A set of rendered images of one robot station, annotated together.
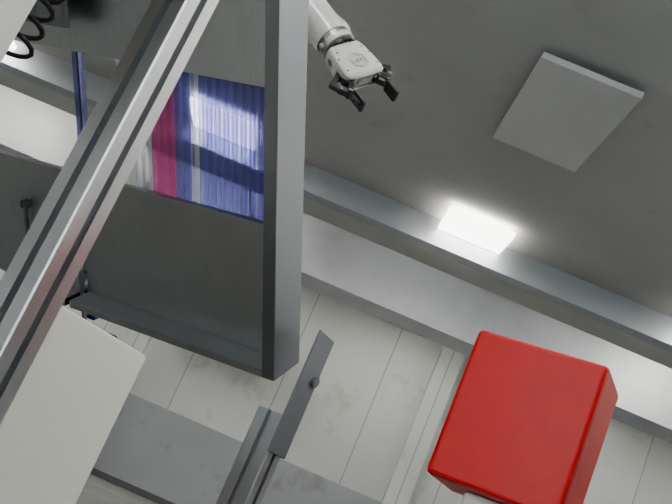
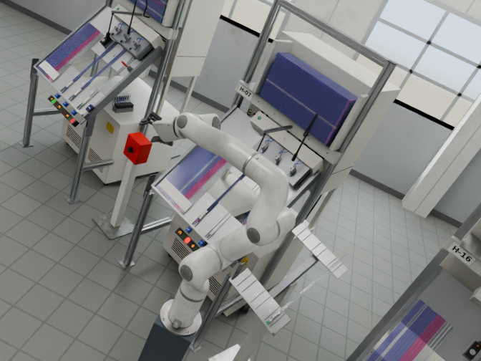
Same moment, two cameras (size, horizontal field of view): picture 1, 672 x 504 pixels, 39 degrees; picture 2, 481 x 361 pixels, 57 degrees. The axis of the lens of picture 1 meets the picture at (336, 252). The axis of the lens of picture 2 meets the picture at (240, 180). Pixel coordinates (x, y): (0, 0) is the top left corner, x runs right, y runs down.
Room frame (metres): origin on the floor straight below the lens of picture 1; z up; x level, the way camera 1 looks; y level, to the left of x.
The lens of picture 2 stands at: (3.41, 0.49, 2.29)
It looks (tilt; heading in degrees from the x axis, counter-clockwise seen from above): 31 degrees down; 181
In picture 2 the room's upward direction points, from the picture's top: 25 degrees clockwise
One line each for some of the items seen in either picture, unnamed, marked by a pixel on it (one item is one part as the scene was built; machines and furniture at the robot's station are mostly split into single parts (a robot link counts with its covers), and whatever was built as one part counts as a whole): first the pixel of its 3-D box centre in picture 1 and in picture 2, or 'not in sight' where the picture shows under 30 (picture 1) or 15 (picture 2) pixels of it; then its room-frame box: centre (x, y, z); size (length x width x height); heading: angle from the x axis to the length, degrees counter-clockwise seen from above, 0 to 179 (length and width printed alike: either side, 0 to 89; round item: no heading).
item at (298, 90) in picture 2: not in sight; (307, 97); (1.04, 0.59, 1.52); 0.51 x 0.13 x 0.27; 61
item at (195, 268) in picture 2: not in sight; (196, 274); (2.10, 0.47, 1.00); 0.19 x 0.12 x 0.24; 154
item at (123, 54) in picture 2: not in sight; (112, 95); (0.38, -0.74, 0.66); 1.01 x 0.73 x 1.31; 151
